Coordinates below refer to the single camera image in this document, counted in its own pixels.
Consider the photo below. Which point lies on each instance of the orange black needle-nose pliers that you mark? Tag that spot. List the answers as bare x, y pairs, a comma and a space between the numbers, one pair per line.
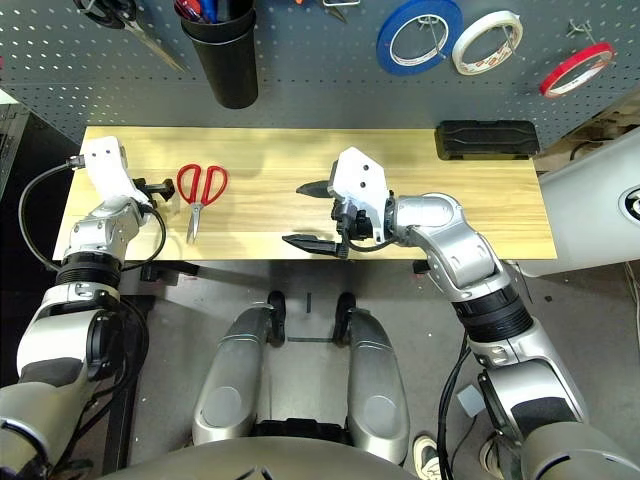
337, 12

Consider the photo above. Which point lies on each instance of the black plastic tool case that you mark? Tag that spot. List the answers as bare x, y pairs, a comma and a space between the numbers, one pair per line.
485, 140

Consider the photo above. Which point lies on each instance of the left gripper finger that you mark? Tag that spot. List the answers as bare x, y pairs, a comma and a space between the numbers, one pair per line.
167, 190

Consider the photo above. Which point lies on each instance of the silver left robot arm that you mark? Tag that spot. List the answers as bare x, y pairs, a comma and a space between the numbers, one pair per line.
75, 300

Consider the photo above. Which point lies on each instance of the blue tape roll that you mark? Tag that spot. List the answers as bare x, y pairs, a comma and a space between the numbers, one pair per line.
387, 45

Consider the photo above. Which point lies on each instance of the white grey machine casing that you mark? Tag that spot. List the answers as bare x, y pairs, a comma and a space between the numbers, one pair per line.
580, 220

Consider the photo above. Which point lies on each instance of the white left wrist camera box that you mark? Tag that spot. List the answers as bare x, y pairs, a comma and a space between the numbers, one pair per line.
107, 170

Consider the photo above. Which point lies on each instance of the red tape roll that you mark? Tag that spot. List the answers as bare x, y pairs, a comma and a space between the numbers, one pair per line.
552, 85

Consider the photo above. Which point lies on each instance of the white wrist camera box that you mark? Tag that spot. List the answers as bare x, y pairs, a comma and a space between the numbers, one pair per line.
360, 180
107, 170

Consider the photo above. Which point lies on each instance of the white tape roll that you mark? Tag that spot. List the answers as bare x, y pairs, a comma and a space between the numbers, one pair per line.
462, 55

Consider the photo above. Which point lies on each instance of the small grey adapter box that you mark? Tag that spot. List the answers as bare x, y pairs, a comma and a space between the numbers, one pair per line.
471, 400

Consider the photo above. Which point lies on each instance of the grey metal pegboard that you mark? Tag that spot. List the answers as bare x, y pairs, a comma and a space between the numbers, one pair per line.
310, 75

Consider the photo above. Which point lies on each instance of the white black sneaker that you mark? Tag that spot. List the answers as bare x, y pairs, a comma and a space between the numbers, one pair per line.
427, 457
495, 455

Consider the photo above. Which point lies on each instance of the silver left robot leg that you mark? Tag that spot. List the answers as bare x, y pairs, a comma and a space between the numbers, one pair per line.
230, 380

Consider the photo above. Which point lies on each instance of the silver metal peg hook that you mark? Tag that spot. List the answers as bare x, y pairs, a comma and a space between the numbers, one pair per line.
435, 37
511, 39
580, 31

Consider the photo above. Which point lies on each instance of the black plastic cup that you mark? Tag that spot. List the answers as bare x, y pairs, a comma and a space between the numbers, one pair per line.
230, 70

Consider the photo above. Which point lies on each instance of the grey robot torso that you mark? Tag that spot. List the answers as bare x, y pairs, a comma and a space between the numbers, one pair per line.
260, 462

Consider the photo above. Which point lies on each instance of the silver robot leg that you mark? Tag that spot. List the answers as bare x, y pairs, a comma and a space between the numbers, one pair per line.
230, 380
375, 390

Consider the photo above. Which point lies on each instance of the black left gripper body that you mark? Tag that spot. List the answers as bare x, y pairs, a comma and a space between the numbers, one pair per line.
146, 190

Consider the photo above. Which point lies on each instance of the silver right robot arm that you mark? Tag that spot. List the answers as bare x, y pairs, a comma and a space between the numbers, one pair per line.
465, 260

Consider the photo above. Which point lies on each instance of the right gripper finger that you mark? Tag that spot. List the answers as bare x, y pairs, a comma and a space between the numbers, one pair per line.
315, 190
315, 245

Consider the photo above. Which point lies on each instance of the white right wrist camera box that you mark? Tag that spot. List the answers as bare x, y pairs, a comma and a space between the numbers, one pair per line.
360, 180

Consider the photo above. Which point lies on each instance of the silver right robot leg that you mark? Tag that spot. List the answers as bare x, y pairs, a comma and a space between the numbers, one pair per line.
375, 390

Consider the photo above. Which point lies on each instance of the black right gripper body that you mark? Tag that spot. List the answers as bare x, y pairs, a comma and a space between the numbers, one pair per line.
355, 225

